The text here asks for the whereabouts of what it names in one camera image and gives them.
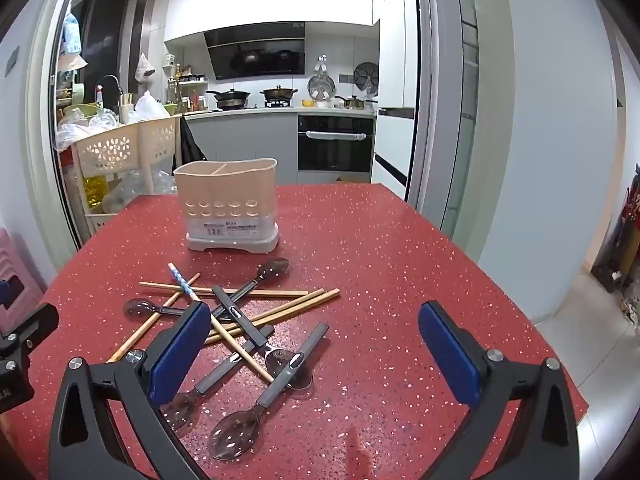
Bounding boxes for hanging blue white packet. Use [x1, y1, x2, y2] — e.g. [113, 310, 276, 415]
[62, 10, 84, 56]

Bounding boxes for round black sectioned pan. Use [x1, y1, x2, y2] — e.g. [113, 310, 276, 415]
[352, 61, 380, 93]

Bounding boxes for black built-in oven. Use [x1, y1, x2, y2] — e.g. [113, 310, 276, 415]
[297, 114, 376, 173]

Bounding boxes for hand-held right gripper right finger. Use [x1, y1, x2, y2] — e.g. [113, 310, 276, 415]
[418, 301, 581, 480]

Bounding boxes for black kitchen faucet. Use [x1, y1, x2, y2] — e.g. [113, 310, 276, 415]
[96, 74, 124, 111]

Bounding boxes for hanging white bag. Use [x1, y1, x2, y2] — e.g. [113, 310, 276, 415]
[135, 52, 156, 83]

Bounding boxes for white refrigerator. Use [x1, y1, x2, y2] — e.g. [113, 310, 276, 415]
[371, 0, 420, 200]

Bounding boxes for grey sliding door frame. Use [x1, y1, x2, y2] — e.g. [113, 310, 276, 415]
[25, 0, 86, 251]
[407, 0, 516, 261]

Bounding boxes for clear plastic bag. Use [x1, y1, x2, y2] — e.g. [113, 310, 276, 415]
[102, 169, 178, 213]

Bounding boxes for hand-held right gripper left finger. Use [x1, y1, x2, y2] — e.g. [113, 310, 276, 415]
[47, 301, 213, 480]

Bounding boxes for white upper cabinet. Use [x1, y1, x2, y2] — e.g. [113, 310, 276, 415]
[163, 0, 375, 45]

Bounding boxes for blue patterned wooden chopstick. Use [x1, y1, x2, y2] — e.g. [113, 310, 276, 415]
[167, 262, 275, 385]

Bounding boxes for black range hood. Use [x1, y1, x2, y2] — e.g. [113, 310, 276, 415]
[203, 22, 307, 82]

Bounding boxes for green bowl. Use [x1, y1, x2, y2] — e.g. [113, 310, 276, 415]
[62, 103, 105, 119]

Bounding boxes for round metal steamer rack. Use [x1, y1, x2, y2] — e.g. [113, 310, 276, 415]
[306, 72, 336, 101]

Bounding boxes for beige plastic utensil holder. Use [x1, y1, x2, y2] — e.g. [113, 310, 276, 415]
[173, 158, 280, 252]

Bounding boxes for white plastic bag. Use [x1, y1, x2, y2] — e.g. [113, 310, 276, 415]
[134, 91, 172, 121]

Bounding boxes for crumpled clear plastic bags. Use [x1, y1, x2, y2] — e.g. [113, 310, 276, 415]
[54, 109, 123, 152]

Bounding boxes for black wok with lid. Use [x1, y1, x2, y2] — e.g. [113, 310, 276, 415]
[259, 86, 299, 108]
[205, 88, 252, 110]

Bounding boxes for plain wooden chopstick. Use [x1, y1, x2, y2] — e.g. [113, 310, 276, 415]
[139, 281, 309, 297]
[204, 288, 341, 346]
[219, 288, 325, 333]

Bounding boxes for pile of household clutter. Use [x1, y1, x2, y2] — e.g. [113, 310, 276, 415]
[591, 162, 640, 326]

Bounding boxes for small steel pot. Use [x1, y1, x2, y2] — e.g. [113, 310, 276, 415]
[334, 95, 379, 111]

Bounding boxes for spice rack with bottles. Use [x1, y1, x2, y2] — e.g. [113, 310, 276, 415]
[167, 62, 210, 112]

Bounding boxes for wooden utensils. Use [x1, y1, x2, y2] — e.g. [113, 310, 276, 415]
[106, 273, 201, 363]

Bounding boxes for black hanging cloth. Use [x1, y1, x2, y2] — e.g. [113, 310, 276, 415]
[179, 115, 205, 162]

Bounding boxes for beige plastic basket rack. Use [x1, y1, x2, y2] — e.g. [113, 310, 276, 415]
[71, 115, 182, 233]

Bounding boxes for grey lower cabinet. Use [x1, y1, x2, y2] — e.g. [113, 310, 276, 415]
[184, 111, 299, 187]

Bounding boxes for pink plastic stool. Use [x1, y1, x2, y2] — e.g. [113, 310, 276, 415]
[0, 227, 47, 333]

